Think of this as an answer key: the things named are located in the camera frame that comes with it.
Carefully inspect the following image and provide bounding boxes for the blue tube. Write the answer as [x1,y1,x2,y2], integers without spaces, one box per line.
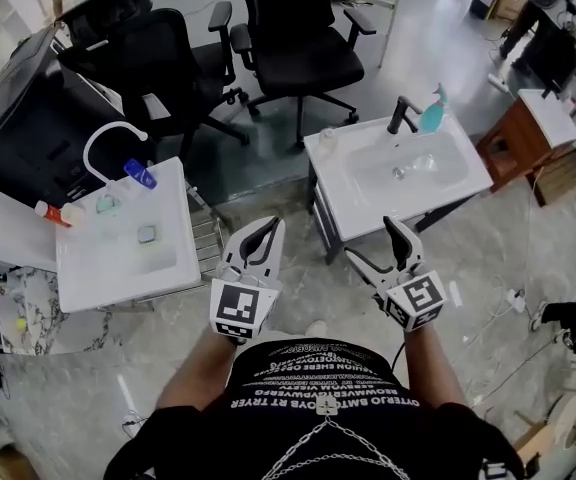
[122,157,159,191]

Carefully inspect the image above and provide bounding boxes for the black cabinet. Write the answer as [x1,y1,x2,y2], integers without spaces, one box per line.
[0,25,132,210]

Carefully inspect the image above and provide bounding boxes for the black boxy appliance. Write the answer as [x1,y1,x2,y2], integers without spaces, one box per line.
[532,27,576,94]

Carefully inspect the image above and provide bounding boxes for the red bottle with white cap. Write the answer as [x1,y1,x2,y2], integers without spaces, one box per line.
[34,201,73,228]

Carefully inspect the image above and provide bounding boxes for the person's left forearm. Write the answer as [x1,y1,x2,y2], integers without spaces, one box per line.
[155,328,243,412]

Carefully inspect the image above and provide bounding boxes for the white table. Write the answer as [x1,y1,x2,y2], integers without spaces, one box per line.
[0,172,62,273]

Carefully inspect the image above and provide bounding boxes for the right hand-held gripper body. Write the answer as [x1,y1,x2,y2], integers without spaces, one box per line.
[382,262,449,333]

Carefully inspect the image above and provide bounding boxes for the teal spray bottle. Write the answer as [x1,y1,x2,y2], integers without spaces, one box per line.
[416,82,451,135]

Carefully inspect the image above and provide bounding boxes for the black sink faucet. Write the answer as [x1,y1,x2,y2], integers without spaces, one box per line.
[386,95,419,136]

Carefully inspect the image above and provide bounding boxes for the black mesh office chair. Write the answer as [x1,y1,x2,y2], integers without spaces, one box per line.
[57,0,251,163]
[229,0,378,150]

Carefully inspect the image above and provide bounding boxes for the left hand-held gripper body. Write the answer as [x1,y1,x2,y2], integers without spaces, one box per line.
[210,262,283,346]

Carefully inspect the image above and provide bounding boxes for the white curved faucet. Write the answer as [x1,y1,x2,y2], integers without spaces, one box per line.
[82,121,149,199]

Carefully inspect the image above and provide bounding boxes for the white cup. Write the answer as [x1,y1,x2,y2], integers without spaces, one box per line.
[60,201,87,228]

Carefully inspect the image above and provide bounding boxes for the marble slab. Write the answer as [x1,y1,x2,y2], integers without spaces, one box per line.
[0,265,114,357]

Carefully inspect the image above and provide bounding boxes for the person's right forearm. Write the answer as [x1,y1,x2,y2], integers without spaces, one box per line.
[401,323,469,409]

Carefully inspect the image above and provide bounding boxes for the white square washbasin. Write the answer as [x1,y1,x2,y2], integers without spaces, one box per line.
[55,156,203,314]

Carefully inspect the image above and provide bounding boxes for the wooden vanity with white basin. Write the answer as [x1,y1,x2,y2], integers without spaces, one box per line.
[475,88,576,195]

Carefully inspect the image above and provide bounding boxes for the wooden pallet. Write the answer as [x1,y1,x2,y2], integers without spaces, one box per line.
[532,155,576,207]

